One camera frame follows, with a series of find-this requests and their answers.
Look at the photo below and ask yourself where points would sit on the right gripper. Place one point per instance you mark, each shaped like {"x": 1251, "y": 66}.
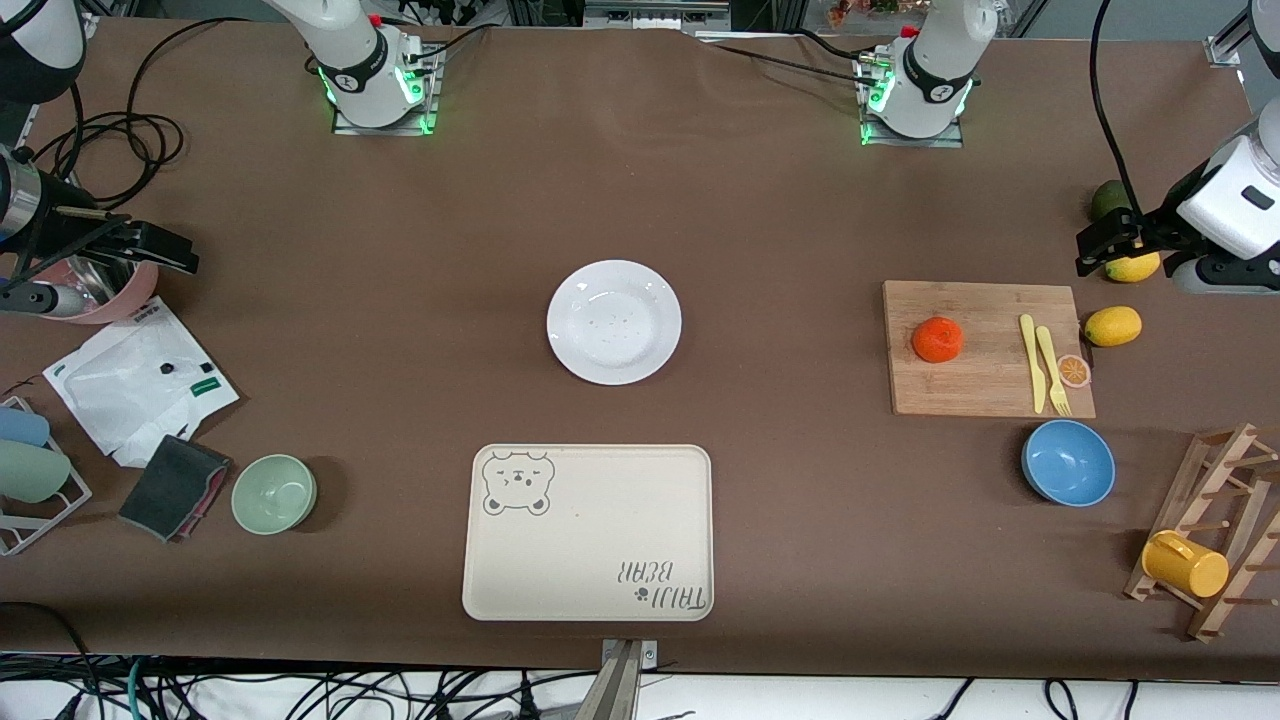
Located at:
{"x": 62, "y": 232}

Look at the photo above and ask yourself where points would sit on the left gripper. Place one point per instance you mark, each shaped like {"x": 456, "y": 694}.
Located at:
{"x": 1152, "y": 224}

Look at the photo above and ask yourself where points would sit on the orange mandarin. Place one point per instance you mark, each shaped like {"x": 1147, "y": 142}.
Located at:
{"x": 938, "y": 340}

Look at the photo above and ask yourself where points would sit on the white round plate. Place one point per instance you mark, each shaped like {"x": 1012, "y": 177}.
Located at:
{"x": 613, "y": 322}

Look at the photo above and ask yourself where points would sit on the beige bear print tray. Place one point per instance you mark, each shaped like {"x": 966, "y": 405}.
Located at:
{"x": 590, "y": 540}

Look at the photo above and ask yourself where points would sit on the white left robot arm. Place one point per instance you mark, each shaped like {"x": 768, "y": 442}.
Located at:
{"x": 930, "y": 70}

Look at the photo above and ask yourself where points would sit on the yellow lemon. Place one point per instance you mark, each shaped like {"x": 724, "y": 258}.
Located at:
{"x": 1138, "y": 268}
{"x": 1113, "y": 326}

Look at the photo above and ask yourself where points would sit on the green avocado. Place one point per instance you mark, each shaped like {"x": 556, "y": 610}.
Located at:
{"x": 1108, "y": 197}

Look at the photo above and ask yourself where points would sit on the pink bowl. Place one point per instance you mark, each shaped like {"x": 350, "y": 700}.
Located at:
{"x": 135, "y": 295}

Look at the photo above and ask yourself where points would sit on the metal scoop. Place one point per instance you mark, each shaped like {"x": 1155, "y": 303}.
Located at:
{"x": 95, "y": 278}

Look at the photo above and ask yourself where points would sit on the toy orange slice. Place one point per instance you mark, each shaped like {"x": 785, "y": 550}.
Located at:
{"x": 1074, "y": 371}

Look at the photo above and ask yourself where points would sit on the yellow plastic knife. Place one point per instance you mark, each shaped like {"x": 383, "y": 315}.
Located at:
{"x": 1030, "y": 350}

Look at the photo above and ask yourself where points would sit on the yellow plastic fork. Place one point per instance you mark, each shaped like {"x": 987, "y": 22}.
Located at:
{"x": 1050, "y": 365}

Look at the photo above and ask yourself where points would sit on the white plastic bag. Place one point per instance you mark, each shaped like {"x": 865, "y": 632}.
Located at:
{"x": 130, "y": 390}

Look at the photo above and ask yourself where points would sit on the wooden cutting board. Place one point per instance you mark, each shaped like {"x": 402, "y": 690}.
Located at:
{"x": 980, "y": 380}

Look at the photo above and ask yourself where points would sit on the blue bowl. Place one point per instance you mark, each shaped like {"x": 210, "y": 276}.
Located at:
{"x": 1068, "y": 462}

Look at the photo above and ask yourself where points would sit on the light blue cup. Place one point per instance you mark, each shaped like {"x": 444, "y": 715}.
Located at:
{"x": 22, "y": 427}

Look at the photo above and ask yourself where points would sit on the dark grey folded cloth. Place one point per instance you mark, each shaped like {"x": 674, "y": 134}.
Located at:
{"x": 170, "y": 485}

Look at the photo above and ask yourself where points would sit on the wooden cup rack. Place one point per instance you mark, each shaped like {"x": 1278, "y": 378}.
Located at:
{"x": 1215, "y": 470}

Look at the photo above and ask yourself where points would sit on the pale green cup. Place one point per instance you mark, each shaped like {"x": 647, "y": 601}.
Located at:
{"x": 30, "y": 472}

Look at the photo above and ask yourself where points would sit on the pale green bowl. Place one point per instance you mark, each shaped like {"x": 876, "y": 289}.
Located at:
{"x": 273, "y": 494}

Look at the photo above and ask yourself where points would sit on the yellow cup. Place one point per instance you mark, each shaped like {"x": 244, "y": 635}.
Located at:
{"x": 1185, "y": 565}

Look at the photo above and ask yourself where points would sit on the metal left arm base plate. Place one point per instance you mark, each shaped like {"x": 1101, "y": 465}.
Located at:
{"x": 950, "y": 140}

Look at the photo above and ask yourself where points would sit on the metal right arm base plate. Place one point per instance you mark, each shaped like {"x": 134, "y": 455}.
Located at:
{"x": 385, "y": 128}

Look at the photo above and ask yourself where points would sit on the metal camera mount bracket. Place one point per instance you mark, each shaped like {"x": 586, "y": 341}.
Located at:
{"x": 622, "y": 680}

